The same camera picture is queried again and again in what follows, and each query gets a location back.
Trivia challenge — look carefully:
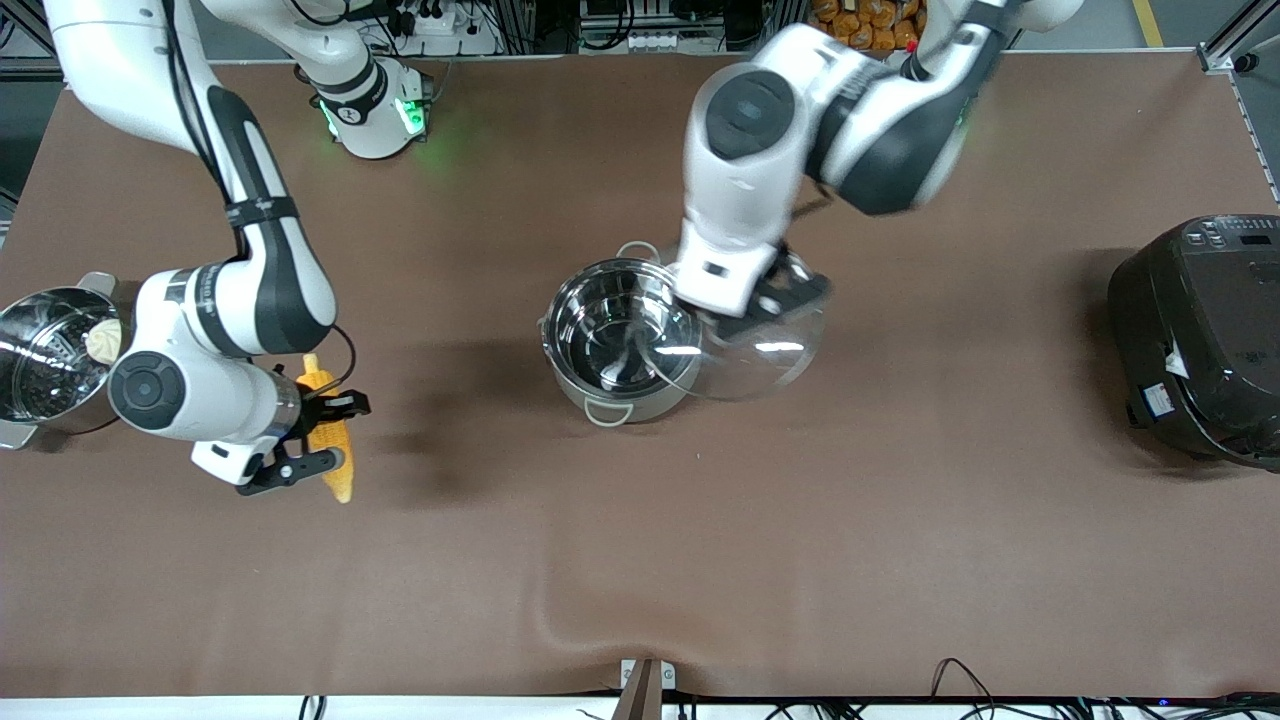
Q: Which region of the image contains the glass pot lid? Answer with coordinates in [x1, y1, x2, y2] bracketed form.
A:
[640, 245, 829, 403]

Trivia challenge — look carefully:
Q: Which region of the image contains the yellow corn cob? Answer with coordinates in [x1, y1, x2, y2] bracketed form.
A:
[298, 353, 357, 504]

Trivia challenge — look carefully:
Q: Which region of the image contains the stainless steel pot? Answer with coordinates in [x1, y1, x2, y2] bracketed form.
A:
[538, 240, 706, 428]

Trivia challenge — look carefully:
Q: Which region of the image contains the steel steamer pot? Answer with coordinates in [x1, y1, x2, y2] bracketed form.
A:
[0, 272, 129, 451]

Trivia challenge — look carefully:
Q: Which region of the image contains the beige steamed bun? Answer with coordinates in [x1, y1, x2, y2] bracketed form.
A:
[85, 318, 124, 367]

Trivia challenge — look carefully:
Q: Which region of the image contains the brown table cloth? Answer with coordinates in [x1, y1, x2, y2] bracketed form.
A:
[0, 50, 1280, 701]

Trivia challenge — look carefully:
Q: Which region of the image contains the bag of orange items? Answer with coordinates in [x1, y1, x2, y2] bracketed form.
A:
[798, 0, 929, 53]

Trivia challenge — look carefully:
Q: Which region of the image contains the black rice cooker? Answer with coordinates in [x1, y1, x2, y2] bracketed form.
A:
[1108, 213, 1280, 473]

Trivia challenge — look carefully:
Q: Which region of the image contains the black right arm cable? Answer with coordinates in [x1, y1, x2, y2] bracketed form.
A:
[160, 0, 359, 396]

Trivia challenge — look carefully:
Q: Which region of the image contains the aluminium profile rail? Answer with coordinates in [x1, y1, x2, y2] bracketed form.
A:
[1198, 0, 1280, 206]

